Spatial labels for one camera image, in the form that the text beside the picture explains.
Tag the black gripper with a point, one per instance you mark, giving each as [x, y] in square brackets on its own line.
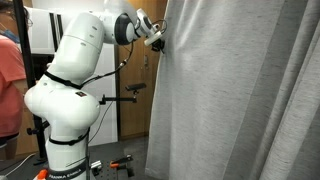
[158, 45]

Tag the grey woven curtain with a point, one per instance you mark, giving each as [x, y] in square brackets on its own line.
[233, 100]

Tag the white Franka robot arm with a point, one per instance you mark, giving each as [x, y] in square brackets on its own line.
[66, 106]

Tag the brown wooden door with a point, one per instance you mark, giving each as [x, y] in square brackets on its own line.
[133, 110]

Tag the orange black bar clamp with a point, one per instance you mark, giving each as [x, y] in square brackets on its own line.
[42, 174]
[115, 164]

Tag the black perforated breadboard plate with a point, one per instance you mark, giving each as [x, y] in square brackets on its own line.
[106, 175]

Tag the black tripod pole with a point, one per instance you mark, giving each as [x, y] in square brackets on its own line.
[25, 50]

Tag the person in pink shirt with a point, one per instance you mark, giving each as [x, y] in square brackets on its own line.
[10, 83]

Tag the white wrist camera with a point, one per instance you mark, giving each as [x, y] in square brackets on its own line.
[152, 39]

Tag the black stereo camera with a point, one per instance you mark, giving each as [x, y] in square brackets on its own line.
[136, 87]

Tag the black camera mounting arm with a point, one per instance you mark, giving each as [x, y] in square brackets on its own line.
[120, 99]

